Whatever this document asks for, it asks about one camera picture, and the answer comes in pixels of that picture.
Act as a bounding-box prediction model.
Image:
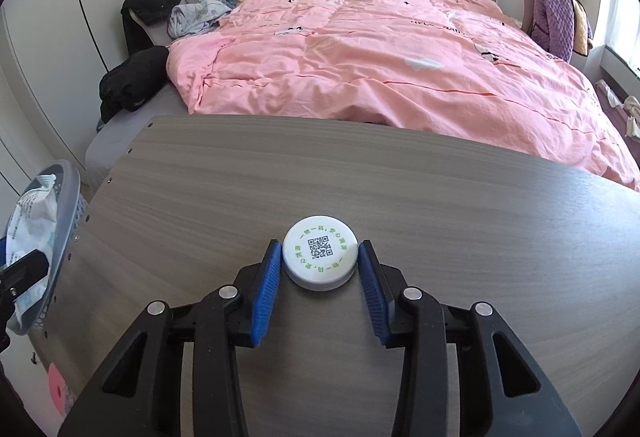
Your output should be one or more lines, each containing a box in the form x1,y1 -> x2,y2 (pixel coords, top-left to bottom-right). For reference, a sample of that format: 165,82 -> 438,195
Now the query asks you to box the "white bottle cap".
282,214 -> 360,292

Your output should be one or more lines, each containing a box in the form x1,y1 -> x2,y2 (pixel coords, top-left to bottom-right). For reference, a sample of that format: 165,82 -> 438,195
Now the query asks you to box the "grey bed mattress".
84,24 -> 202,174

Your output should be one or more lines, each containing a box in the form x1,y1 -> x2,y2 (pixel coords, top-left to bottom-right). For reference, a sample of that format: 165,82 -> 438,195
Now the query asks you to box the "purple quilted garment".
530,0 -> 576,63

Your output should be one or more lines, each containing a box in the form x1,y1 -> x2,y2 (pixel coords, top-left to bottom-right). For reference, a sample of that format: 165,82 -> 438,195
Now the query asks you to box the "black jacket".
98,46 -> 171,124

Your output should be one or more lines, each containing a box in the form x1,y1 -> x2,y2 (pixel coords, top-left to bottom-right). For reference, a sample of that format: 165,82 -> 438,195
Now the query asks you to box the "pink plastic object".
47,363 -> 69,418

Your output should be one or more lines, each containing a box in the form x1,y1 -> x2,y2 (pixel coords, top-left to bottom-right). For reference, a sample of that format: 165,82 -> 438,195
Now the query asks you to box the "pile of clothes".
597,80 -> 640,139

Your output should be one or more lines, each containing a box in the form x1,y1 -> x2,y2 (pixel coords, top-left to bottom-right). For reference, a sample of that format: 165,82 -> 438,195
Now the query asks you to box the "white wardrobe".
0,0 -> 211,198

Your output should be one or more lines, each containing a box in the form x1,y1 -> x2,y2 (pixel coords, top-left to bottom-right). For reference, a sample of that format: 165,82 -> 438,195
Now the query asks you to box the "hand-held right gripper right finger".
357,239 -> 583,437

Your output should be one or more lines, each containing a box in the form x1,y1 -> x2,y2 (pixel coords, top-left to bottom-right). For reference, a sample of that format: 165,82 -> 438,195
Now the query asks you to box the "grey-blue perforated plastic basket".
0,160 -> 90,336

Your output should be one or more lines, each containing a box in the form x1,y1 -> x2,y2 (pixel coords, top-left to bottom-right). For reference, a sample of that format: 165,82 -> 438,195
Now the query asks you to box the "white plastic pouch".
4,172 -> 59,324

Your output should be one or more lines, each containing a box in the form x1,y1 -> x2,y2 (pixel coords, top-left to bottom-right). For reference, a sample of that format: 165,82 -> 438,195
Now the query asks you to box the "grey-blue clothing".
167,0 -> 234,39

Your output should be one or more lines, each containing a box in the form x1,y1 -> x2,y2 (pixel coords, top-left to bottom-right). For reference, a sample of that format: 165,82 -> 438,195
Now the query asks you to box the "window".
600,0 -> 640,79

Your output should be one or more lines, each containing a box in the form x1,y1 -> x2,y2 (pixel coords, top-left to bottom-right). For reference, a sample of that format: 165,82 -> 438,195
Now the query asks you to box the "pink duvet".
166,0 -> 640,193

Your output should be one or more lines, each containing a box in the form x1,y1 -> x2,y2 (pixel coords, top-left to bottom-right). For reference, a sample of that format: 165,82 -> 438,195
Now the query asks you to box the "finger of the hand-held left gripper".
0,239 -> 51,324

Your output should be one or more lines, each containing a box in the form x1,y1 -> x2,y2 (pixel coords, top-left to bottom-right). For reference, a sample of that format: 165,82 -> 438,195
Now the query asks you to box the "black clothing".
121,0 -> 182,56

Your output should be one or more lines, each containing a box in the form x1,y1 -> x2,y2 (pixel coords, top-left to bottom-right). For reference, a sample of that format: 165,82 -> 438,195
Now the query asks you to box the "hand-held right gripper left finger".
57,238 -> 284,437

